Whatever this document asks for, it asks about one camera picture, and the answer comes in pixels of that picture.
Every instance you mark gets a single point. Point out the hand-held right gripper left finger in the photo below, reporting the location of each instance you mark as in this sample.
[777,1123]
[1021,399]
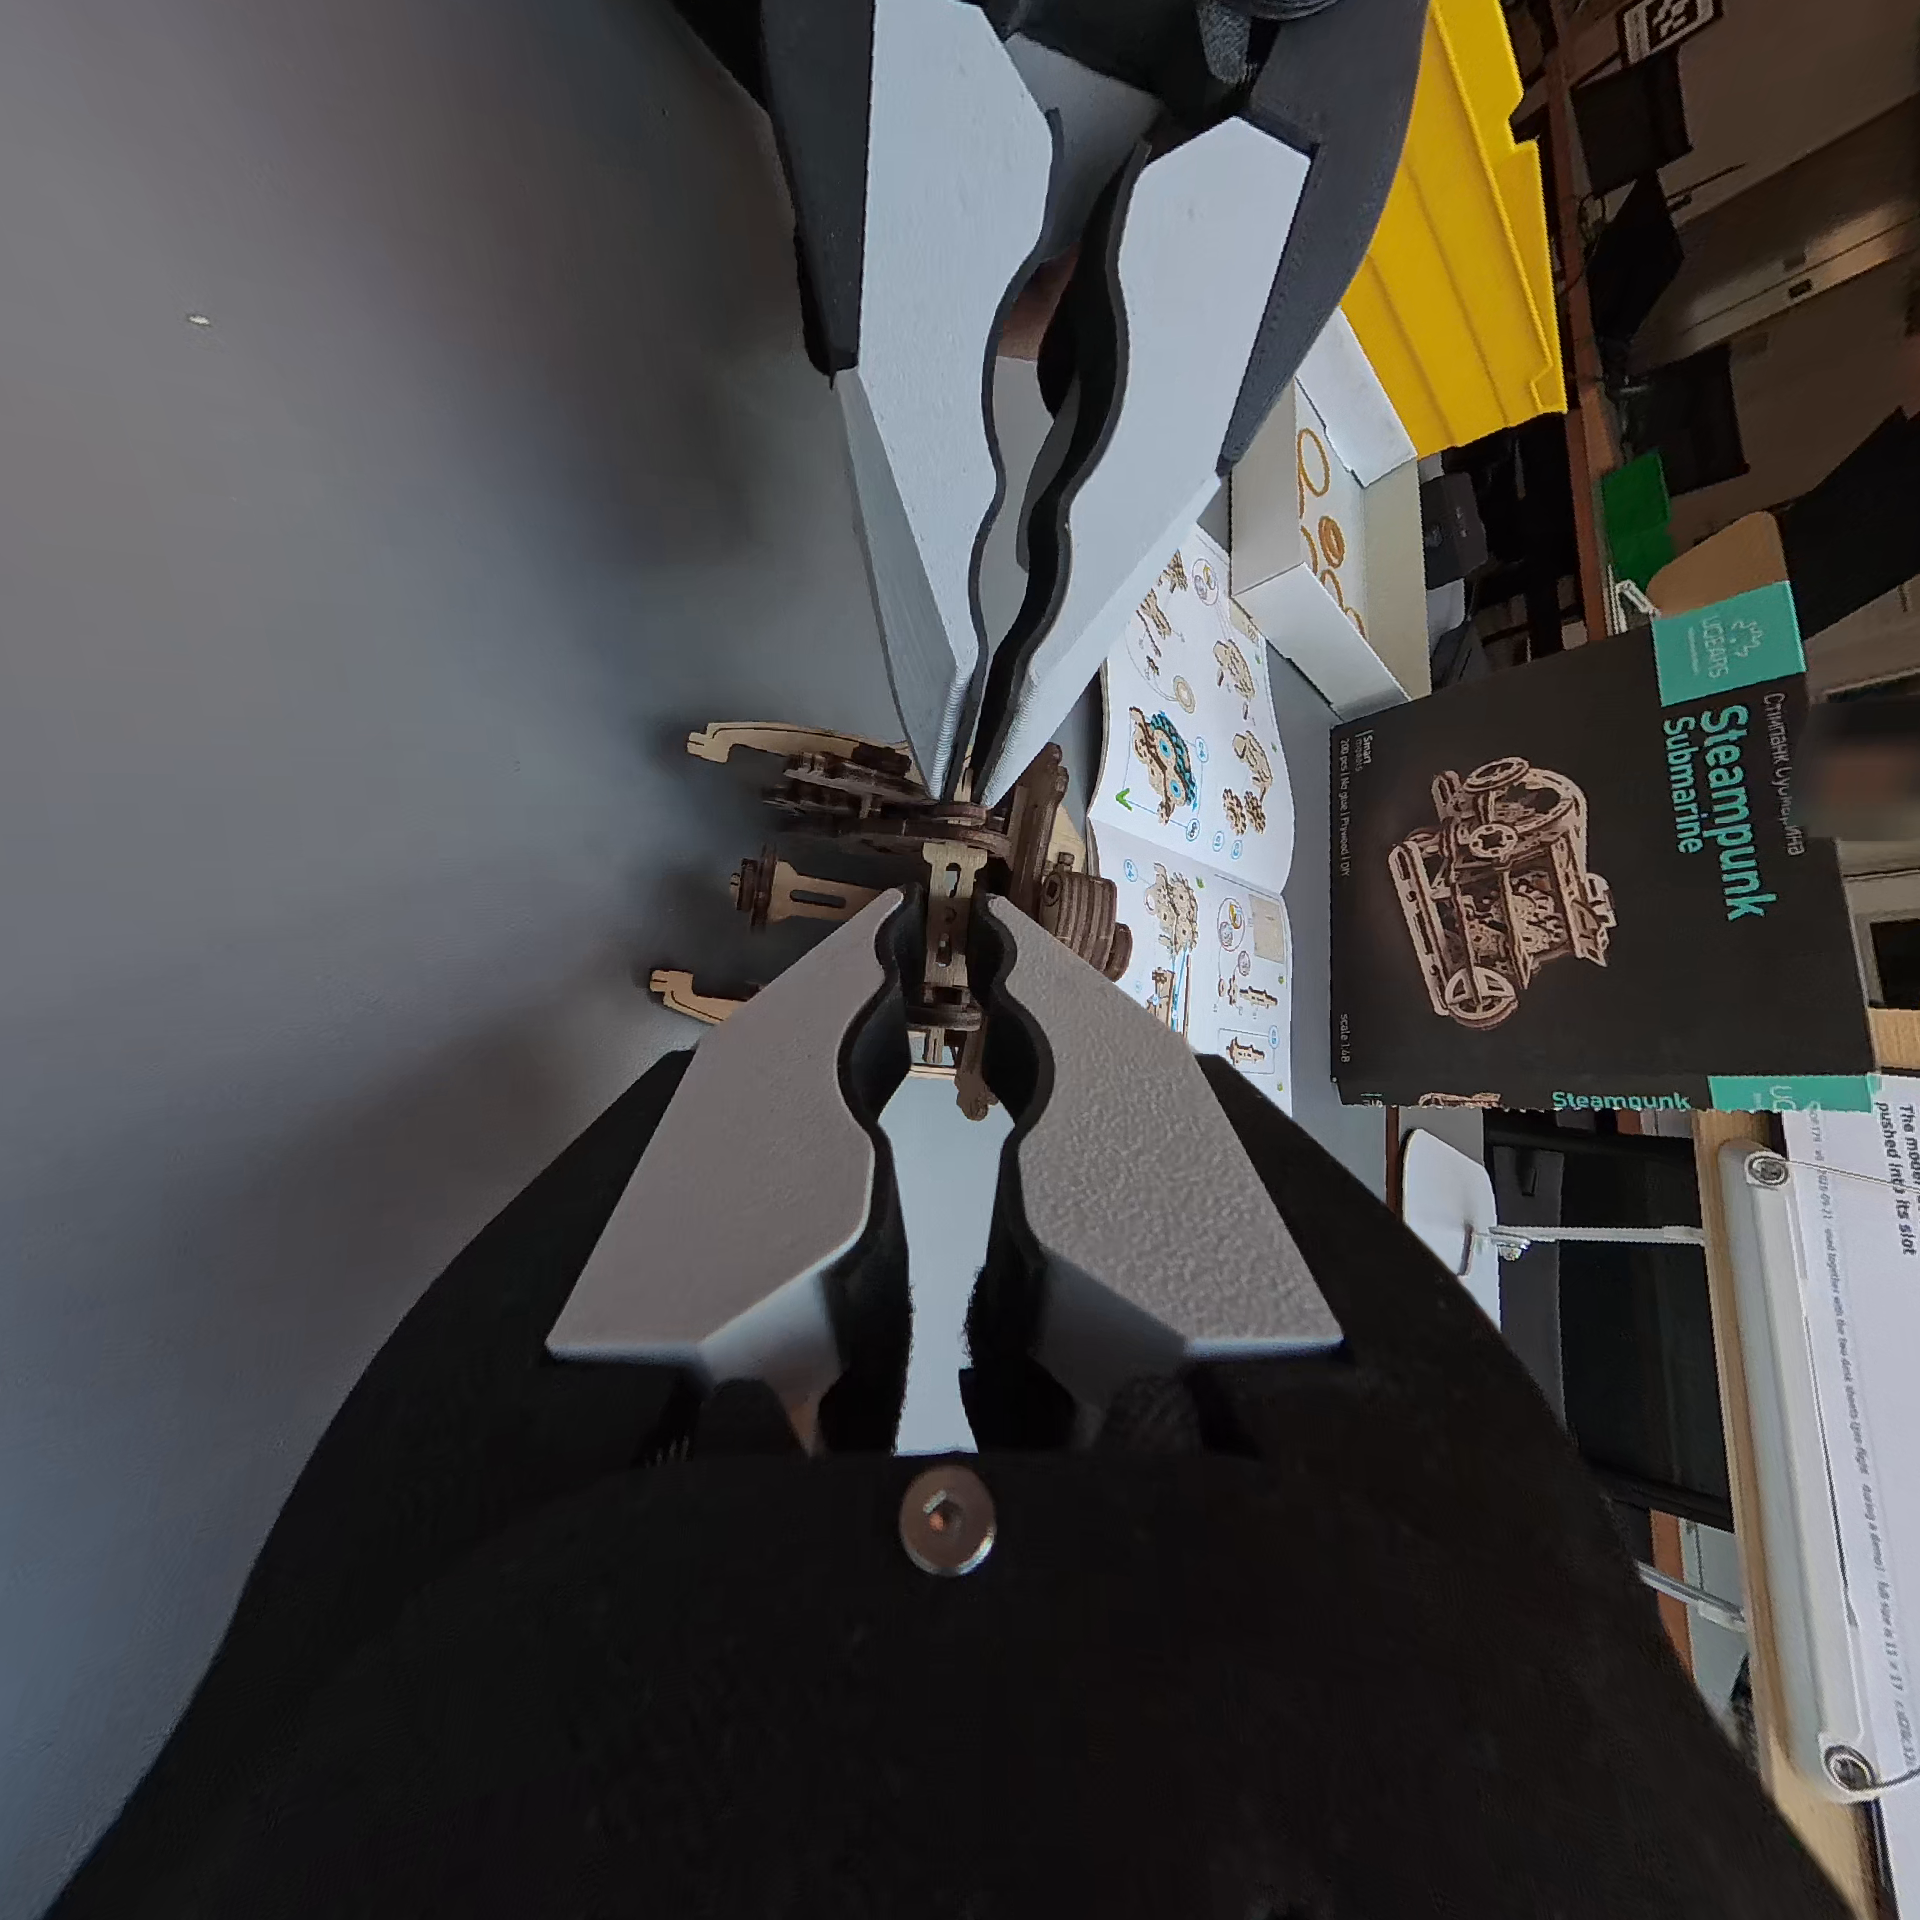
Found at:
[721,1200]

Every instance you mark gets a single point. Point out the wooden submarine model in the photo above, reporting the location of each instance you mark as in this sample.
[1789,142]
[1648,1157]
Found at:
[839,809]

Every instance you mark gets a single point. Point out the white cardboard box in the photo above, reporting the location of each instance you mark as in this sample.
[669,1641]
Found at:
[1375,435]

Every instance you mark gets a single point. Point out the white paper holder bar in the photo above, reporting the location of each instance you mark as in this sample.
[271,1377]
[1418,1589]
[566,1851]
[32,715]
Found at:
[1786,1424]

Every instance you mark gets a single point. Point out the yellow plastic bin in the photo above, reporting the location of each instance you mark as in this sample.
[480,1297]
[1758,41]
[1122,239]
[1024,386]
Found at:
[1471,226]

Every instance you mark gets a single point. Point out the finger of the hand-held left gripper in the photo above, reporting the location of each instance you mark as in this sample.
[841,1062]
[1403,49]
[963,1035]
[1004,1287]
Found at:
[1186,329]
[930,301]

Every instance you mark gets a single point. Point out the pile of wooden rings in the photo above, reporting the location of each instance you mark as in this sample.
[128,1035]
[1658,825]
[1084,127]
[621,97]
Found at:
[1329,526]

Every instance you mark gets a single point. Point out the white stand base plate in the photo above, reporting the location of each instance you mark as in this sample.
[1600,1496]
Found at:
[1448,1216]

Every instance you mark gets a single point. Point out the printed marker tag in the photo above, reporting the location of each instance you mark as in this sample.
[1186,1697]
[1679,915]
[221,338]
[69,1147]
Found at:
[1668,27]

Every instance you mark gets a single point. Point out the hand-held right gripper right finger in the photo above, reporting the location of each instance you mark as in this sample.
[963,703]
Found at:
[1171,1200]

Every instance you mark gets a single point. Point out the grey desk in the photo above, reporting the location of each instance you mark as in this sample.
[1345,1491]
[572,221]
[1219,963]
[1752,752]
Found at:
[376,752]

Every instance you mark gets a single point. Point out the illustrated instruction booklet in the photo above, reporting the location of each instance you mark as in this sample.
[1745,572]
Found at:
[1201,839]

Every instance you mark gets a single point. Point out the green plastic bin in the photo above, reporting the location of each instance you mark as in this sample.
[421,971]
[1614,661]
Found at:
[1634,518]

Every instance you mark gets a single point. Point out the black model kit box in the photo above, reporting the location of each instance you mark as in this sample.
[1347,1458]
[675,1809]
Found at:
[1577,752]

